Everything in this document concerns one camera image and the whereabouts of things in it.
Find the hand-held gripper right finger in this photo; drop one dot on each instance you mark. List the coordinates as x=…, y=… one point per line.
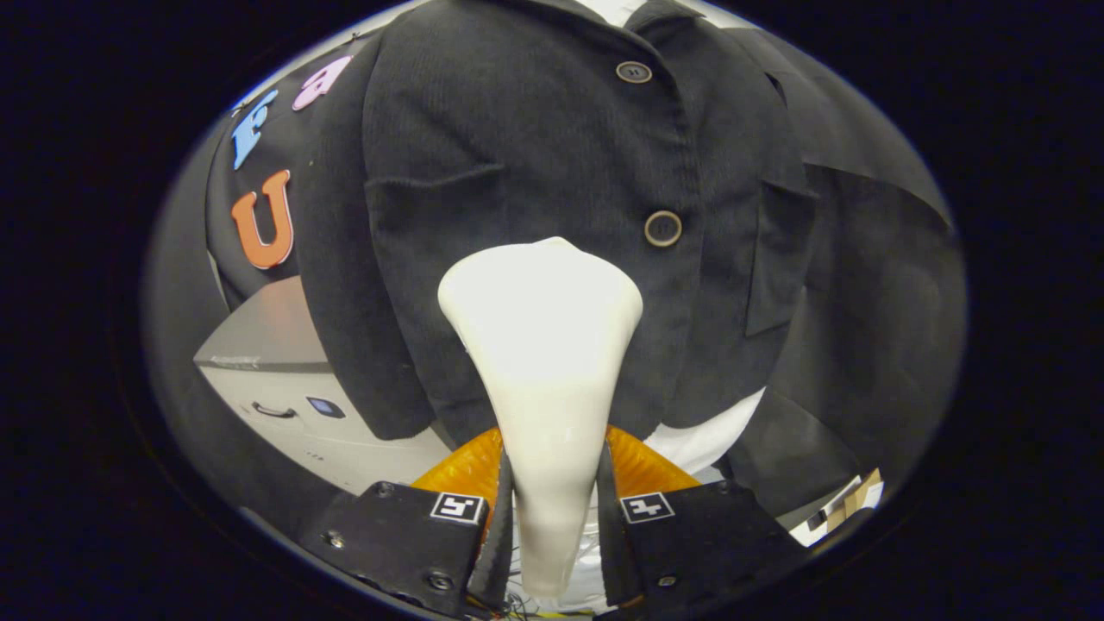
x=611, y=552

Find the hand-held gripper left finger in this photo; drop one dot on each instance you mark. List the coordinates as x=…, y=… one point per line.
x=500, y=552

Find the white garment steamer head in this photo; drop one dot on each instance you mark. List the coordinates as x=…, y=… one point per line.
x=539, y=345

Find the black blazer jacket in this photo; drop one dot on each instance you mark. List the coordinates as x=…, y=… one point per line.
x=517, y=129

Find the white flat carton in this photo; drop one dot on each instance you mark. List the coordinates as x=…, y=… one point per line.
x=815, y=533

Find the grey cabinet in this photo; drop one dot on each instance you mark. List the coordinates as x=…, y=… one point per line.
x=267, y=336

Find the black backdrop cloth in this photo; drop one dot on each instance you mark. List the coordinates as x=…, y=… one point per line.
x=880, y=302

